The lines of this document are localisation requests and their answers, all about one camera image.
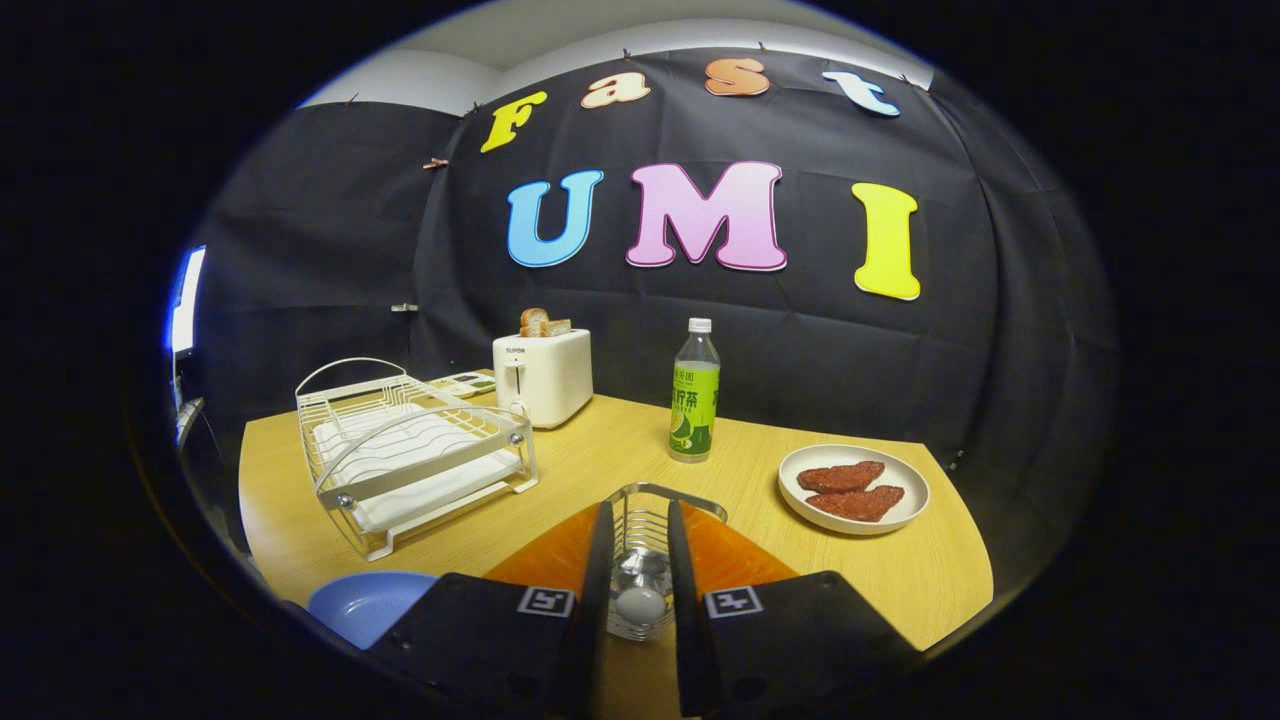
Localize white toaster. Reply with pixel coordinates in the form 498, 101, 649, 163
492, 328, 594, 430

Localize white divided seasoning tray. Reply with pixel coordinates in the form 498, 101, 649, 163
428, 371, 497, 399

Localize white wire dish rack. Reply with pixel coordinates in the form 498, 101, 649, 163
295, 357, 539, 562

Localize black backdrop cloth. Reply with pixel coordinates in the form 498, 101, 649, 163
190, 45, 1116, 561

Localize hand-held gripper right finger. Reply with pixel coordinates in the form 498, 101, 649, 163
667, 498, 916, 719

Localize metal spoon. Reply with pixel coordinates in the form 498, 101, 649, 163
612, 550, 669, 627

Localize glowing monitor screen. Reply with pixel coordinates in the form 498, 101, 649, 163
165, 245, 208, 356

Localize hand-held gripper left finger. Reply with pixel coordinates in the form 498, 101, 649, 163
365, 500, 614, 720

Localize red meat piece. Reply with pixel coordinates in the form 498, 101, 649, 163
806, 485, 906, 523
797, 460, 887, 494

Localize green tea bottle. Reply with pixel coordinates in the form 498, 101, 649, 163
668, 317, 721, 464

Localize white plate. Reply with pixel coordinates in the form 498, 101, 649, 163
777, 444, 931, 537

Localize blue plate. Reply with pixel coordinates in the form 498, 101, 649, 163
307, 571, 439, 651

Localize metal wire basket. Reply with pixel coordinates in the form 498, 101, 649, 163
606, 482, 729, 642

